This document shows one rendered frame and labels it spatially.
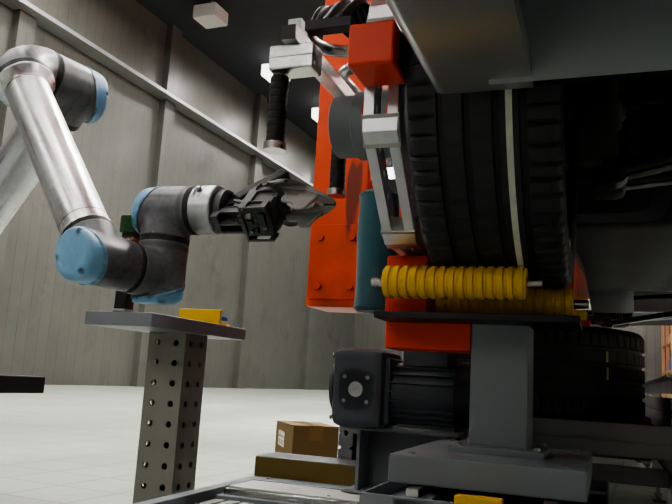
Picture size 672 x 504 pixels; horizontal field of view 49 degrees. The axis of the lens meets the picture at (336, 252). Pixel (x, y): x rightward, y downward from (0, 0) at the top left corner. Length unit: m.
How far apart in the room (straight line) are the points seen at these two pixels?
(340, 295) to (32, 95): 0.88
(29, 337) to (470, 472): 10.26
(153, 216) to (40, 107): 0.32
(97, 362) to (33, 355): 1.35
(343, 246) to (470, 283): 0.74
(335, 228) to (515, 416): 0.84
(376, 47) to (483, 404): 0.63
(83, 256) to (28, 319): 9.96
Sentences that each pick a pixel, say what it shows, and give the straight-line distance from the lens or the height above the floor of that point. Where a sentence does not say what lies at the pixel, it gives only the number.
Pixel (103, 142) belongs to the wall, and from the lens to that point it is 12.47.
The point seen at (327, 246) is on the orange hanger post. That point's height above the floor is 0.68.
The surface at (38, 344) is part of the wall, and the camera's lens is 11.35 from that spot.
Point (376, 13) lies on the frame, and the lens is 1.30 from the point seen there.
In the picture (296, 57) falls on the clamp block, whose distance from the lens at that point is 1.41.
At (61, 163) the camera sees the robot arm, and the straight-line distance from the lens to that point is 1.40.
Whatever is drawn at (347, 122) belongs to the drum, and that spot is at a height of 0.84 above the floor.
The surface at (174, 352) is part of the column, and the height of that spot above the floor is 0.37.
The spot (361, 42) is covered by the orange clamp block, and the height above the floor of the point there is 0.85.
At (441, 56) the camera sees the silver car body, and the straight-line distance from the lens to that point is 0.96.
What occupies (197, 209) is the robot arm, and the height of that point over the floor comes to 0.61.
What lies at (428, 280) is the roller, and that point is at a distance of 1.26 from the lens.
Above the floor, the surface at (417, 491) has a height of 0.18.
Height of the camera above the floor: 0.34
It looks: 10 degrees up
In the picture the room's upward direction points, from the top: 3 degrees clockwise
